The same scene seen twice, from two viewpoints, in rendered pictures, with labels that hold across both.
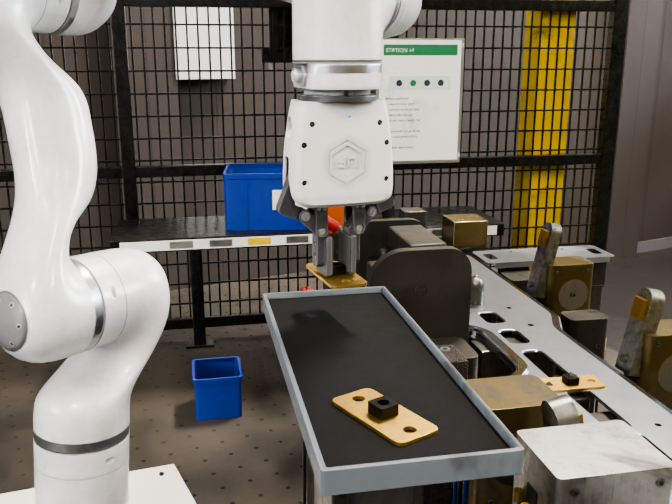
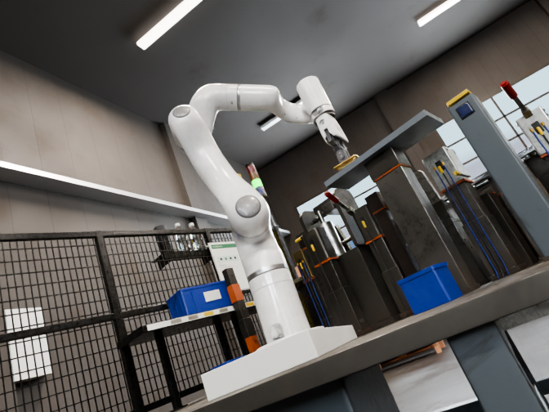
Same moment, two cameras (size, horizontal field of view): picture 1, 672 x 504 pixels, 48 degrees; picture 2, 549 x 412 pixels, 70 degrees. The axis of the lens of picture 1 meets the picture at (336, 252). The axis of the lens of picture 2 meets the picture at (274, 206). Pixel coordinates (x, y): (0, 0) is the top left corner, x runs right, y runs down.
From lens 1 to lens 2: 1.22 m
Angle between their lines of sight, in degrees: 54
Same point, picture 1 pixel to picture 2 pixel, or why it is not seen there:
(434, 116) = (238, 270)
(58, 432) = (273, 259)
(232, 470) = not seen: hidden behind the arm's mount
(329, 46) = (325, 100)
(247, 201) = (194, 300)
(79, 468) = (286, 275)
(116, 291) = not seen: hidden behind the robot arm
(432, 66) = (229, 252)
